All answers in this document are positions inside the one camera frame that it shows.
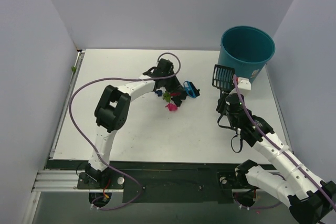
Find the blue brush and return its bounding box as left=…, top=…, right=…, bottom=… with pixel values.
left=183, top=81, right=200, bottom=99

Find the black slotted scoop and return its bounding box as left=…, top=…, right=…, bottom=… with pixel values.
left=212, top=65, right=235, bottom=94

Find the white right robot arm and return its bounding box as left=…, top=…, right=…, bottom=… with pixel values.
left=216, top=93, right=335, bottom=223

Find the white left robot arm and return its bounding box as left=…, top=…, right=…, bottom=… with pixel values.
left=85, top=58, right=187, bottom=188

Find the green paper scrap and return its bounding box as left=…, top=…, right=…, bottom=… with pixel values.
left=162, top=91, right=171, bottom=103

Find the dark blue paper scrap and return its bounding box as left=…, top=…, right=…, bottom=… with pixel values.
left=154, top=90, right=163, bottom=97

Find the small pink paper scrap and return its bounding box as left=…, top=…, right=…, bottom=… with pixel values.
left=165, top=103, right=178, bottom=112

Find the teal plastic bin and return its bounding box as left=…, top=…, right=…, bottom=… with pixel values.
left=218, top=26, right=276, bottom=83

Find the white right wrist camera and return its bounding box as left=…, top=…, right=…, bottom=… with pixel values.
left=237, top=77, right=251, bottom=92

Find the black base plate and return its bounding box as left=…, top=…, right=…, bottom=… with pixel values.
left=73, top=159, right=266, bottom=205

